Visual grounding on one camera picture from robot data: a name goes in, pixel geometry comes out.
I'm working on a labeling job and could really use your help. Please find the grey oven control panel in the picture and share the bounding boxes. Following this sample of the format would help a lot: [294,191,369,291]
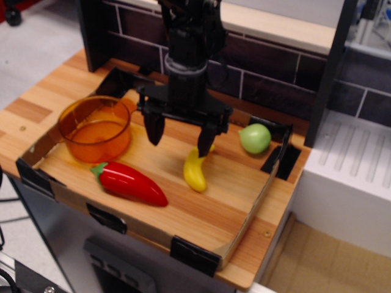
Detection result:
[83,239,158,292]

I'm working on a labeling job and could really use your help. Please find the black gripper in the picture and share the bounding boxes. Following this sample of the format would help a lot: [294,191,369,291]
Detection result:
[137,65,233,157]

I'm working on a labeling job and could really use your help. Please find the cardboard fence with black tape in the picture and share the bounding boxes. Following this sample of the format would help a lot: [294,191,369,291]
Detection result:
[16,65,308,287]

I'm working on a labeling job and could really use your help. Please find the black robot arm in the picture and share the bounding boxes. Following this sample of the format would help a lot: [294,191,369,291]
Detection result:
[137,1,233,157]

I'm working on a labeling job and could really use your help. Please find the light wooden shelf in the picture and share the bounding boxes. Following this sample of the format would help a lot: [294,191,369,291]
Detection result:
[221,1,335,55]

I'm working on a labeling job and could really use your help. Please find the dark grey vertical post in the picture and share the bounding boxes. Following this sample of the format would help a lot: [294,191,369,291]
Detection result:
[304,0,358,148]

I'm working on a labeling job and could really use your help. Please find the black caster wheel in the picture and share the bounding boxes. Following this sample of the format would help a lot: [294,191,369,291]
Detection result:
[5,7,22,27]

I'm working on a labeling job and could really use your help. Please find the yellow toy banana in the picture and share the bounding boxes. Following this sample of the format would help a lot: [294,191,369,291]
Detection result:
[183,146,207,193]

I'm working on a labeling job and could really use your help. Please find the green toy pear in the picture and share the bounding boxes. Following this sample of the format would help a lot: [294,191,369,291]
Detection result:
[239,123,272,154]

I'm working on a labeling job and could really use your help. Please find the white toy sink drainboard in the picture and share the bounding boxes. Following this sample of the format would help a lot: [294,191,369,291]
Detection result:
[293,111,390,257]

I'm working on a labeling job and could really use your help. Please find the orange transparent plastic pot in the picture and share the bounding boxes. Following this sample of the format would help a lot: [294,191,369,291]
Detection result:
[57,95,137,164]

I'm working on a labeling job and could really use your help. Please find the red toy chili pepper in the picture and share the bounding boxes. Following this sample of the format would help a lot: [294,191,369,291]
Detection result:
[90,162,169,207]

